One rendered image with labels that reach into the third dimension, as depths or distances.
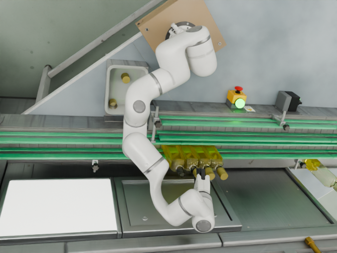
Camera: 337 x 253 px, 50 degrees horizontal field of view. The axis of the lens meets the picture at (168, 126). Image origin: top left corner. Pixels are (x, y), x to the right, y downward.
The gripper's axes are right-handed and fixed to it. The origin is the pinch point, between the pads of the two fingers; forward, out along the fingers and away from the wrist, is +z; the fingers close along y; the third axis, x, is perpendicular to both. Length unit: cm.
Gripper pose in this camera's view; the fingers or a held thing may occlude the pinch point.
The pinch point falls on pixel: (199, 176)
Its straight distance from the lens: 143.2
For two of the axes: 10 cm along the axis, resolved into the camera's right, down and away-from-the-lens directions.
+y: 1.6, -8.9, -4.3
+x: -9.9, -1.5, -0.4
